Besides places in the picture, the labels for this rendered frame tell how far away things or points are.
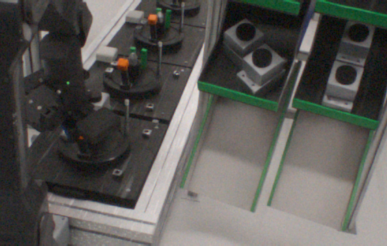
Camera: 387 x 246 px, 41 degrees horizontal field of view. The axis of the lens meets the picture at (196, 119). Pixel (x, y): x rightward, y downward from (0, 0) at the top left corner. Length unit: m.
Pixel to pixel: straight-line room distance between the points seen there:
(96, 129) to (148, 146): 0.28
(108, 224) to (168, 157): 0.22
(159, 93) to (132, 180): 0.30
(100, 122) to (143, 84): 0.43
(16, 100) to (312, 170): 0.56
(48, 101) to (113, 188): 0.24
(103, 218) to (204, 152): 0.21
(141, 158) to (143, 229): 0.18
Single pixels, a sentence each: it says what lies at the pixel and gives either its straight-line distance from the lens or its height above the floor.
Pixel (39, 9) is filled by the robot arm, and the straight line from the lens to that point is 0.51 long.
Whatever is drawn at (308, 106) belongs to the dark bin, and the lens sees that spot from 0.81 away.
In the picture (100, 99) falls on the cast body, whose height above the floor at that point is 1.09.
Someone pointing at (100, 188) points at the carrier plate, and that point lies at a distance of 0.96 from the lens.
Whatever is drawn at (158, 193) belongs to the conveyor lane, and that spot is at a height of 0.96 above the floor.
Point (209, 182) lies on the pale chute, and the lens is 0.93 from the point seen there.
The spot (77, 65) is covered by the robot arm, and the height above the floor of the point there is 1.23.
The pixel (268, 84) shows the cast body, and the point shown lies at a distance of 0.80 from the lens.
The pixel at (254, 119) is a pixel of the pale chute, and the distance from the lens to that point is 0.93.
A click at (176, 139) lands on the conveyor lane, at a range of 1.10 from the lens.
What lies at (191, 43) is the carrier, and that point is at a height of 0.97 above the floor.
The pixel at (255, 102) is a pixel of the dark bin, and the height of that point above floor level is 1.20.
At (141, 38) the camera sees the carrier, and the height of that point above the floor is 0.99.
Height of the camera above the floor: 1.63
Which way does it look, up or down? 35 degrees down
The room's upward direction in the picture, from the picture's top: 7 degrees clockwise
